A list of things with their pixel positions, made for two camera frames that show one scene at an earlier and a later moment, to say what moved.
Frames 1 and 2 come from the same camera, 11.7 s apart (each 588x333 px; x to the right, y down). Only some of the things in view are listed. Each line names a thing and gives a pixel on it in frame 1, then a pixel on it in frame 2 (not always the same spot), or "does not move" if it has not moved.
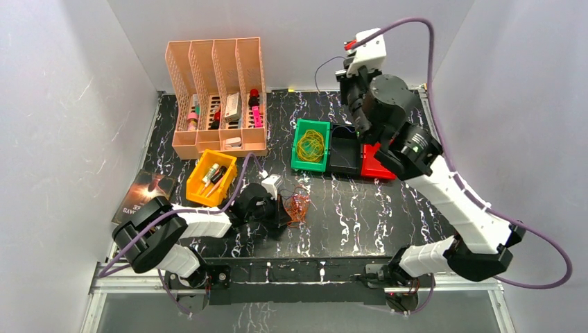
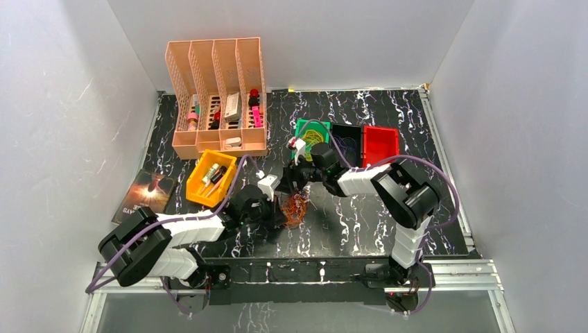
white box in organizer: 234,107 does not move
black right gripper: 346,82 -> 291,173
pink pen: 213,187 does not move
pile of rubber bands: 296,206 does not move
